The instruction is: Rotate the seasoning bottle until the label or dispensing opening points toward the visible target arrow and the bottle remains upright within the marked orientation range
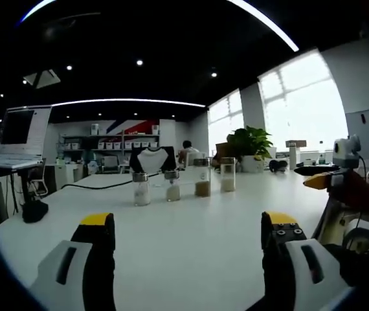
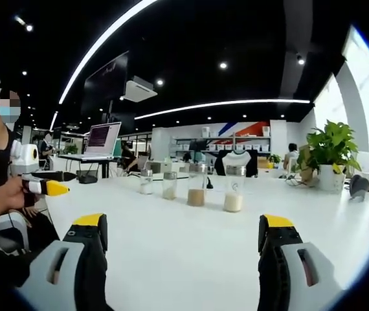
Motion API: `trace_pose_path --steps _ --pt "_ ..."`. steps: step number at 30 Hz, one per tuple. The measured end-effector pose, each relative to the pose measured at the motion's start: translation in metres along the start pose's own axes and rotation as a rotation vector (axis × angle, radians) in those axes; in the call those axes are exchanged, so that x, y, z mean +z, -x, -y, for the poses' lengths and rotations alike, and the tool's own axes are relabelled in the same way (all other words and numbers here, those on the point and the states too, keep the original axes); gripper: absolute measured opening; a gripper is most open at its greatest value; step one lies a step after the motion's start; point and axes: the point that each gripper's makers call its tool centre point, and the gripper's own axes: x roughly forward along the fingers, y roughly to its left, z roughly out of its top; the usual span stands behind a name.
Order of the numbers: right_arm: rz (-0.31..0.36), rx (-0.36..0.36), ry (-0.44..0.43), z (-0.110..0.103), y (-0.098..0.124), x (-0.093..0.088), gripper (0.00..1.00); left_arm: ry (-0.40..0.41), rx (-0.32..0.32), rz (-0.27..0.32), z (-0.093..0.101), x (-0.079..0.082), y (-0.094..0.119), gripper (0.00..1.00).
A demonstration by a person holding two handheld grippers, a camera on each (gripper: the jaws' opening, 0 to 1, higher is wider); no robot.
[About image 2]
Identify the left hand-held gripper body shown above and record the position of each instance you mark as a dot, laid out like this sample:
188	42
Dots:
26	160

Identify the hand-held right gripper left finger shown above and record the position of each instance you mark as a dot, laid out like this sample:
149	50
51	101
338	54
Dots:
89	269

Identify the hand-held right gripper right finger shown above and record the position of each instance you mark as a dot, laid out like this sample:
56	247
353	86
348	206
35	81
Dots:
275	272

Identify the tall white-grain seasoning bottle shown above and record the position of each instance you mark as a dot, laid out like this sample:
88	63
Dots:
233	201

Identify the small white-powder seasoning bottle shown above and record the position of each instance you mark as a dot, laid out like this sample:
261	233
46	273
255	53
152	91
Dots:
146	186

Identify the tall brown-powder seasoning bottle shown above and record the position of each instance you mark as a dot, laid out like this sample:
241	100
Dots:
196	196

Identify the small tan-powder seasoning bottle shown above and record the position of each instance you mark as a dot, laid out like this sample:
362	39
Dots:
169	189

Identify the person's left hand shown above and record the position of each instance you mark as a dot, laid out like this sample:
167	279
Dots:
9	194

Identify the flat black box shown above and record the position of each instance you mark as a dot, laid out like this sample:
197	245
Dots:
86	179

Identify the white side table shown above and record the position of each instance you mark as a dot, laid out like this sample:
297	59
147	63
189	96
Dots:
84	160

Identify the white chair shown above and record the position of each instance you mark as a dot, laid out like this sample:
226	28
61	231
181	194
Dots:
13	226

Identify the open silver laptop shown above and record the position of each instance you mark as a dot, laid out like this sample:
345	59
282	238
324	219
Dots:
102	139

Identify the white plant pot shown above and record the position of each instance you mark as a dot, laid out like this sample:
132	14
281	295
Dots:
331	179

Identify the hanging black sign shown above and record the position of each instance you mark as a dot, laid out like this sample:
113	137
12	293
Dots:
107	81

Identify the black handheld scanner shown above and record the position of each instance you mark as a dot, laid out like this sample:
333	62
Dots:
210	184

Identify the brown paper bag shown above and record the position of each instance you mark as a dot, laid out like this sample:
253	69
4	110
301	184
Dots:
307	165

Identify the small potted plant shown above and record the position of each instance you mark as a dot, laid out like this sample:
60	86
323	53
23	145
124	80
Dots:
274	159

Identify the grey plush toy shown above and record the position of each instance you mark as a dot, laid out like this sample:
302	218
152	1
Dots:
359	188

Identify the white shirt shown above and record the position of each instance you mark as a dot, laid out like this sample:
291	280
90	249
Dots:
236	158

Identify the ceiling air conditioner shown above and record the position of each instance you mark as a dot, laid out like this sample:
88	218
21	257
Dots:
139	89

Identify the large green plant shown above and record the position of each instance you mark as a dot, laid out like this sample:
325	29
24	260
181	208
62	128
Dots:
331	145

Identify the shelf with white boxes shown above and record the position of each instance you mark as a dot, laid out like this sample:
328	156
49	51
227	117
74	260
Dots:
223	142

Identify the dark computer monitor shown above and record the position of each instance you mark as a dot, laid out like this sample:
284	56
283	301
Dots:
197	145

